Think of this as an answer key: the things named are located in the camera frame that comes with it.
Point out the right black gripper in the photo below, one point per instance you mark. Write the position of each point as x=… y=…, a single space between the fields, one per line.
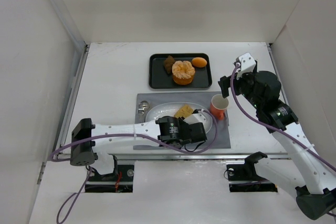
x=224 y=86

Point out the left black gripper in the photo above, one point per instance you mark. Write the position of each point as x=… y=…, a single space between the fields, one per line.
x=198 y=133

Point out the yellow bread slice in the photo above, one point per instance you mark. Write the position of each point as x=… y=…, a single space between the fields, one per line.
x=184 y=112

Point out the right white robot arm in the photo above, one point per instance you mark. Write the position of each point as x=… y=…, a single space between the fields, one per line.
x=314 y=188

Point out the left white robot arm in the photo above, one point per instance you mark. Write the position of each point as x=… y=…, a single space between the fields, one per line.
x=92 y=144

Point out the orange mug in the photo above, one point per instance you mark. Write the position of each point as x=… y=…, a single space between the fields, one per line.
x=218 y=106

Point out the grey cloth placemat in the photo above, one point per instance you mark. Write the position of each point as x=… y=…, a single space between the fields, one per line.
x=201 y=98

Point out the small orange round bun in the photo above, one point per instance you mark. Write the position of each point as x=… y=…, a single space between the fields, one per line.
x=199 y=62

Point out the white oval plate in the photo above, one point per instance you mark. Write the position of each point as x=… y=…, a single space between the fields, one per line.
x=170 y=108

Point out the large orange sugared bun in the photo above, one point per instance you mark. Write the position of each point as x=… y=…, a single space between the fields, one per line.
x=183 y=72

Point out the silver spoon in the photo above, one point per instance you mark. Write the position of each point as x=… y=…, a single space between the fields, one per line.
x=144 y=106

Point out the black rectangular tray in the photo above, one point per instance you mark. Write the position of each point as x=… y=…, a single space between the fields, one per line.
x=160 y=79

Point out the silver fork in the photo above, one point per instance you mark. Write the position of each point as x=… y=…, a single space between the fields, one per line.
x=141 y=108

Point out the brown chocolate pastry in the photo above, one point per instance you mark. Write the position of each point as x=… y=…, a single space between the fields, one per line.
x=168 y=63

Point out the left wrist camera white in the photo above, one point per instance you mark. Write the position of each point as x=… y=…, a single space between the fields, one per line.
x=197 y=117

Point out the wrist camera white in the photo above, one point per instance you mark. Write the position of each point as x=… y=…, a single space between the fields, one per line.
x=244 y=64
x=197 y=117

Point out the aluminium rail frame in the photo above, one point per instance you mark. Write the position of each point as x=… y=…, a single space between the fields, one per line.
x=111 y=75

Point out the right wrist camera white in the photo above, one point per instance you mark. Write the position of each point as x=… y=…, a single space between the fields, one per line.
x=244 y=64

